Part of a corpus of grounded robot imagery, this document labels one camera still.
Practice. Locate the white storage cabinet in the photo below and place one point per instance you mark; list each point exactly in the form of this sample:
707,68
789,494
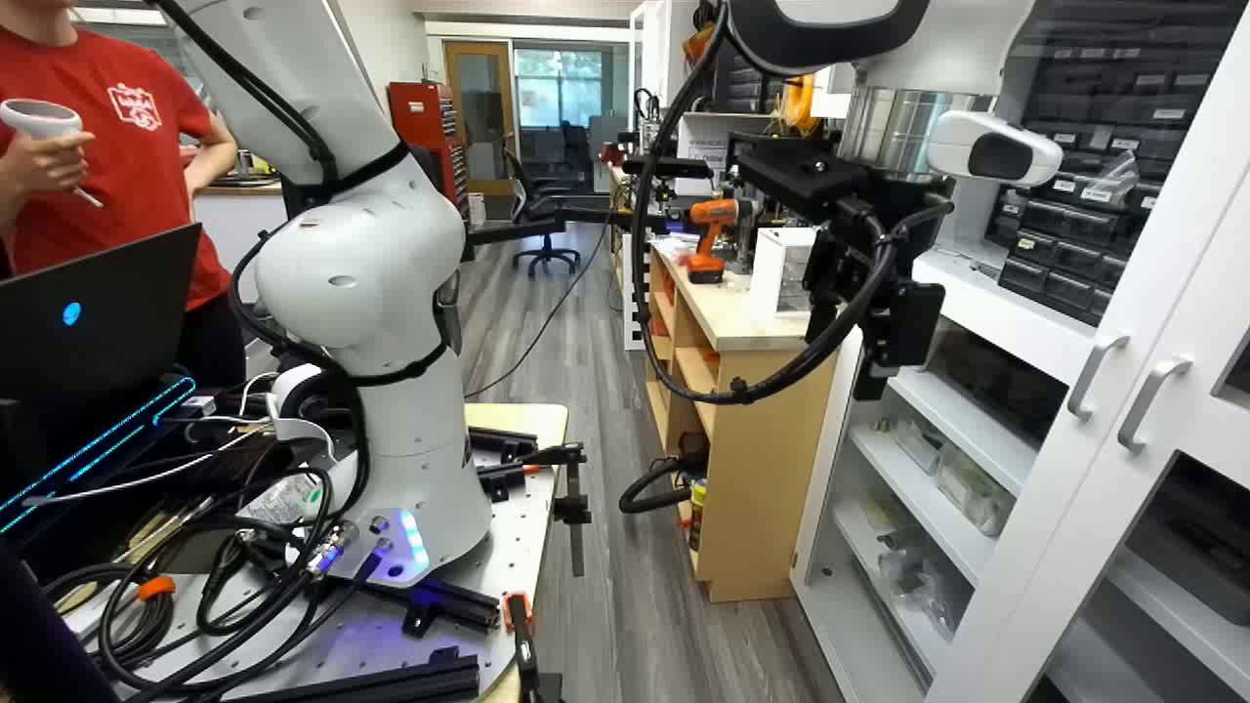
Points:
812,560

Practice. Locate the black laptop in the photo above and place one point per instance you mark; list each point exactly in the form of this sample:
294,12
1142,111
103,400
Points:
100,314

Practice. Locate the person in red shirt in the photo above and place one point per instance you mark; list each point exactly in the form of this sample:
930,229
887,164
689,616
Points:
118,169

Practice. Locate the white counter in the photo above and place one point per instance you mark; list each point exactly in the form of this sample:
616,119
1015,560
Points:
239,220

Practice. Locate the white glass cabinet door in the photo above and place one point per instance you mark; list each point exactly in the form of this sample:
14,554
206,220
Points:
1035,520
1183,298

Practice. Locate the black hard case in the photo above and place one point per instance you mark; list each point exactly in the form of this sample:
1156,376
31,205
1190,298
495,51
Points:
999,386

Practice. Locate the wrist mounted camera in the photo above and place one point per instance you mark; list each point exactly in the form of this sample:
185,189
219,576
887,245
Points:
999,151

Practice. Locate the white box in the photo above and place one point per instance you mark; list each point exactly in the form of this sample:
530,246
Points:
782,268

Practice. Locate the glass window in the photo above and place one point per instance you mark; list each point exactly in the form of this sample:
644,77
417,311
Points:
570,98

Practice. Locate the wooden workbench cabinet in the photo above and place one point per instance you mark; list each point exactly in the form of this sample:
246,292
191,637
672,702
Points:
754,470

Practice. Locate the person's hand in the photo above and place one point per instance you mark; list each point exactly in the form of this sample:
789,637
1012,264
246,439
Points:
39,164

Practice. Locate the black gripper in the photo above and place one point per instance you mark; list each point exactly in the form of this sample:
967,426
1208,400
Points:
853,258

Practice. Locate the black office chair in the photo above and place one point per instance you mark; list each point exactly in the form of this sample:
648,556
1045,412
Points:
547,218

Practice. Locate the wooden door with glass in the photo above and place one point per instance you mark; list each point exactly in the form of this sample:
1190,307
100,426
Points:
478,119

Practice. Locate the red tool cabinet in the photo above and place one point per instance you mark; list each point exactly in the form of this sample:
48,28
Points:
424,132

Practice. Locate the black drawer organizer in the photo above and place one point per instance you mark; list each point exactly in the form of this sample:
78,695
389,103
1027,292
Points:
1118,81
1068,257

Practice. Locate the orange and black clamp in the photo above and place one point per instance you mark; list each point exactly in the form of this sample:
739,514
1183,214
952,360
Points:
521,651

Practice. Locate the yellow tool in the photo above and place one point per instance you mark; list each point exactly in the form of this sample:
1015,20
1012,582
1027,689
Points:
797,103

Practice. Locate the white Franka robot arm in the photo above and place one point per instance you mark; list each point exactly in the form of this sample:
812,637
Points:
376,275

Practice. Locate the white controller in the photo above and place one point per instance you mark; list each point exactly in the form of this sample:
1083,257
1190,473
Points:
299,387

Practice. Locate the black aluminium bar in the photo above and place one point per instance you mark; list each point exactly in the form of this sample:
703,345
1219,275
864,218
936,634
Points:
376,677

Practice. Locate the dark navy fabric object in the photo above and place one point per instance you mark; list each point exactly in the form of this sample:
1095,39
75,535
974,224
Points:
39,637

